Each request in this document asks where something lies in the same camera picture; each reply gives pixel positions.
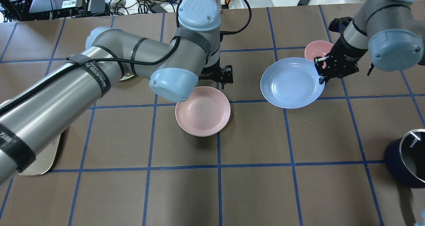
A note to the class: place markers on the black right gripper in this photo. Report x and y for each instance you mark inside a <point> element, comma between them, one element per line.
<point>344,56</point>

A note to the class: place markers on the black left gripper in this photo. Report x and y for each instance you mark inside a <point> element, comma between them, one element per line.
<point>216,74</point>

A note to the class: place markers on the blue plate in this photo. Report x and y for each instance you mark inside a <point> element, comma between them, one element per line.
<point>291,83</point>

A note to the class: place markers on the pink plate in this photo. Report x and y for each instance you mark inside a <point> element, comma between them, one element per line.
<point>205,113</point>

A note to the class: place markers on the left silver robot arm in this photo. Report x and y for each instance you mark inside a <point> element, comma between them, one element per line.
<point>34,118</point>

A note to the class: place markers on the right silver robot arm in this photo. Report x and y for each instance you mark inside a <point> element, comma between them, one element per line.
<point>384,28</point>

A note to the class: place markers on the pink bowl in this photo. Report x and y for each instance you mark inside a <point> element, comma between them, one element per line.
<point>318,48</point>

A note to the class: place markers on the mint green plate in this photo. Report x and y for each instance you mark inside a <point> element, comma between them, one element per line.
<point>127,76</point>

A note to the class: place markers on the dark blue saucepan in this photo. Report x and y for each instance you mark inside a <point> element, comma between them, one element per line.
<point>405,159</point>

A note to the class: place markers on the black laptop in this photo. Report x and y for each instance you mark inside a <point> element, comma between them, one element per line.
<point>28,10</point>

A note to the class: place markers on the white toaster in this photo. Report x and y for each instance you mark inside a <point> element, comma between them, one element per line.
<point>40,159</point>

